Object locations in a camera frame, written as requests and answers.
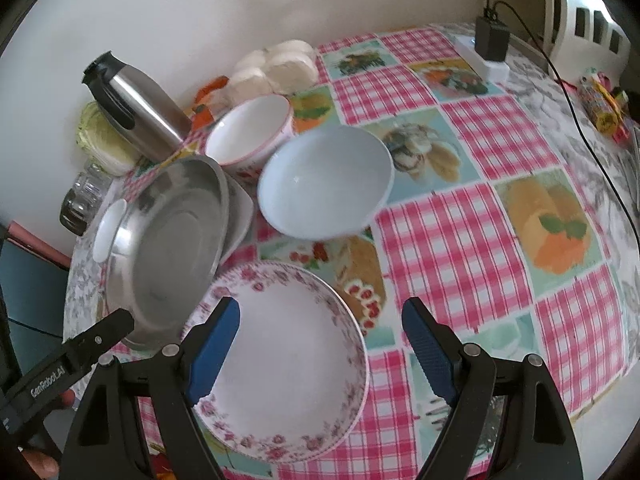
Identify bag of steamed buns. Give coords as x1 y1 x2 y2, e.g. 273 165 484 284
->
227 39 318 106

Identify pink checked tablecloth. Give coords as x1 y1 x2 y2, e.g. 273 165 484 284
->
102 27 626 480

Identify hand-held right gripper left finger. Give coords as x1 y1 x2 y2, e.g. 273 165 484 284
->
59 296 242 480

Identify floral rimmed plate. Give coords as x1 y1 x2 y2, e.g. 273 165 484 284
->
182 261 371 463

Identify clear drinking glass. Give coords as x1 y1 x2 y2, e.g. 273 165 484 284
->
72 160 113 211

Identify clear orange printed packet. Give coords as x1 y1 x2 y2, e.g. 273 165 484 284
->
190 100 221 131

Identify stainless steel basin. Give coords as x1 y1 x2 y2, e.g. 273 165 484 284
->
103 155 230 352

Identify orange snack packet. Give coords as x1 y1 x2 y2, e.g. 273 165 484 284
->
197 76 231 98

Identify plain white bowl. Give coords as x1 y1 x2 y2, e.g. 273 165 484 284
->
257 126 396 239

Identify dark brown glass cup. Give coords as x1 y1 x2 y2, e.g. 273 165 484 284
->
59 195 96 237

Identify white power strip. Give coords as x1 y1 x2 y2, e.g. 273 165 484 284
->
454 35 511 82

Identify white rectangular plate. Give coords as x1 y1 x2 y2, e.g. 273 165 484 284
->
219 175 255 267

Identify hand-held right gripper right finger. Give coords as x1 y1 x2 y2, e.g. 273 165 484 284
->
401 296 585 480

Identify reddish wooden bar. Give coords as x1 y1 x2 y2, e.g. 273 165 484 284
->
7 220 73 268

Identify colourful snack packets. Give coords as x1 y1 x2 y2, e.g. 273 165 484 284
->
580 72 636 136

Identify black power adapter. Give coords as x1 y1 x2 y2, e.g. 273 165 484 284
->
474 7 511 63

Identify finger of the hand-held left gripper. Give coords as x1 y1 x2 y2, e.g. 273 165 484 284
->
61 307 137 376

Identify black cable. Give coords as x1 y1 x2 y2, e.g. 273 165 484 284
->
492 0 640 248

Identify person's left hand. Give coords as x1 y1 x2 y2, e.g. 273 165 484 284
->
20 447 61 476

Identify pink rimmed white bowl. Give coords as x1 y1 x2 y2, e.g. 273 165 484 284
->
205 94 295 171

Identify napa cabbage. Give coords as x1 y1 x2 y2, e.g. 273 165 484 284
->
76 101 138 177

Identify stainless steel thermos jug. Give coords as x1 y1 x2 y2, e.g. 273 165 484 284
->
81 51 193 161

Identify white plastic chair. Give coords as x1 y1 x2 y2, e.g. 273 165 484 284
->
545 0 633 76

